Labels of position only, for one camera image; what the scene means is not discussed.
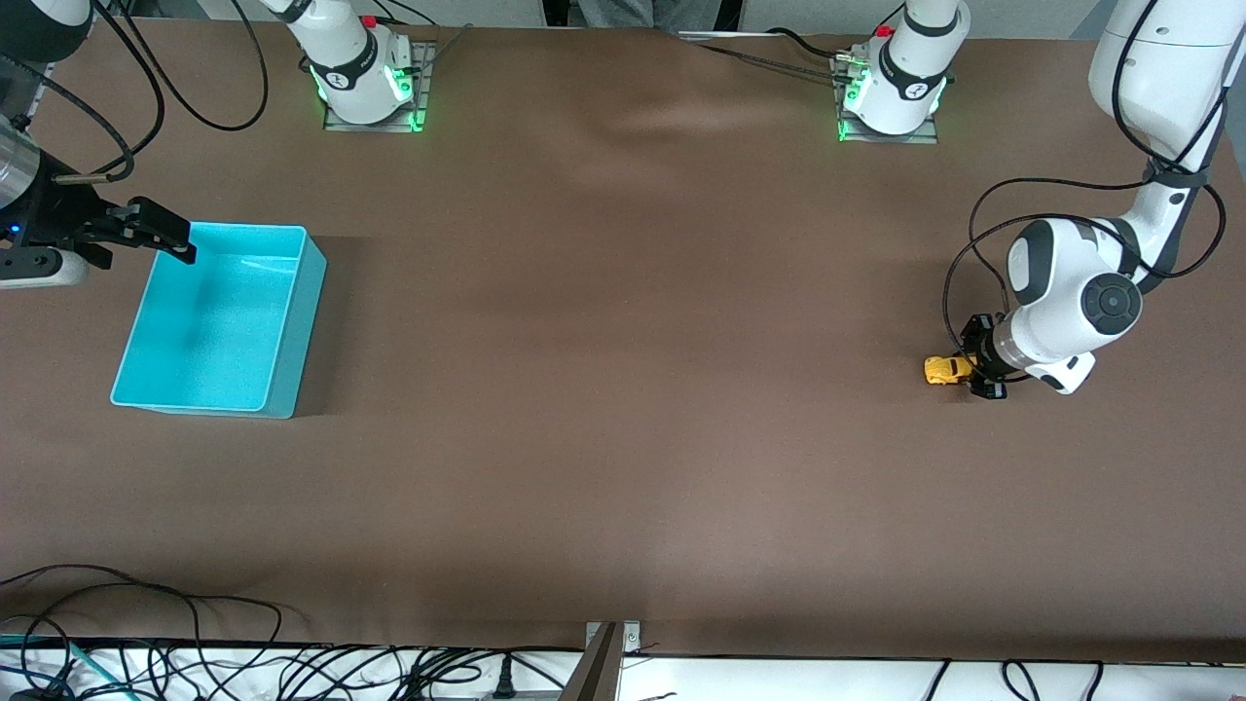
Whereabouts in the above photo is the turquoise plastic bin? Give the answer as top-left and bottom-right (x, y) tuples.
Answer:
(110, 222), (328, 420)

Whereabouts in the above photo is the brown table mat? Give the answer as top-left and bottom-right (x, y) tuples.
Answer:
(0, 18), (1246, 665)

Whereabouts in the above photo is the person in grey trousers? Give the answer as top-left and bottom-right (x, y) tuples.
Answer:
(578, 0), (723, 33)

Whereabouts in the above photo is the black cable with metal plug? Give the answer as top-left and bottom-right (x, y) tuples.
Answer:
(0, 73), (135, 187)

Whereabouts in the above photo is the silver aluminium frame profile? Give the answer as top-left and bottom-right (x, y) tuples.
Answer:
(18, 58), (59, 132)

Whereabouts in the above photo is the black looping cable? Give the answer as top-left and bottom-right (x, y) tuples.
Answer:
(122, 0), (269, 131)

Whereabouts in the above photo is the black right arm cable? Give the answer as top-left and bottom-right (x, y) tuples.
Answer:
(92, 0), (165, 163)

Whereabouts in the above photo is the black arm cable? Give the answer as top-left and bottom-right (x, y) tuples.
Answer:
(92, 0), (165, 163)
(941, 0), (1230, 384)

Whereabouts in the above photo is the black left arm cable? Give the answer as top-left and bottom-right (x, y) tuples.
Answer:
(941, 0), (1230, 384)

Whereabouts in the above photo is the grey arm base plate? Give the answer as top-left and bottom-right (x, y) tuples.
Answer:
(322, 41), (430, 133)
(834, 54), (940, 146)

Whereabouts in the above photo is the black base cable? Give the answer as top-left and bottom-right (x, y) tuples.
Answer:
(767, 26), (850, 59)
(696, 41), (846, 83)

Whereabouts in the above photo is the grey base cable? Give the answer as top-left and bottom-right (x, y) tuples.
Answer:
(414, 21), (475, 77)

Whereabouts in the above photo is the long black floor cable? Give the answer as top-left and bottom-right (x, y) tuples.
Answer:
(0, 564), (285, 648)

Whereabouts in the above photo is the teal cable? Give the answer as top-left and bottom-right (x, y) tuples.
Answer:
(0, 633), (100, 695)

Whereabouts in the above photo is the grey metal bracket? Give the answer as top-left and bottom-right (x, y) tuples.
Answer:
(585, 620), (642, 655)

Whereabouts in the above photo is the dark camera post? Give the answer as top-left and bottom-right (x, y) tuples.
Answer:
(559, 623), (624, 701)

